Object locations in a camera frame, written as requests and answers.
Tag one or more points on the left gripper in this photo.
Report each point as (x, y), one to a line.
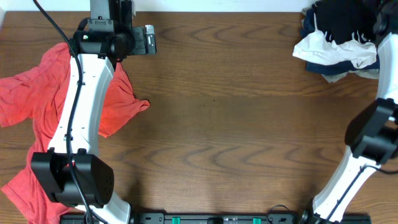
(125, 10)

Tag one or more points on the black t-shirt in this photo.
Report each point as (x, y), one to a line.
(343, 20)

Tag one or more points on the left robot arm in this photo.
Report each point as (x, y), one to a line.
(70, 171)

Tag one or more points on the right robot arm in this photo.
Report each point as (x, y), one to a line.
(369, 142)

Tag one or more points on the red t-shirt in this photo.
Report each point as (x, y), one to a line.
(39, 94)

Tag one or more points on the navy blue garment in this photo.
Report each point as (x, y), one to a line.
(324, 56)

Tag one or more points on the white printed t-shirt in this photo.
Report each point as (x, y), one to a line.
(315, 48)

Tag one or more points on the grey garment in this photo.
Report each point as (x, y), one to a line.
(335, 72)

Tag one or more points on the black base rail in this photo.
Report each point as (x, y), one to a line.
(275, 217)

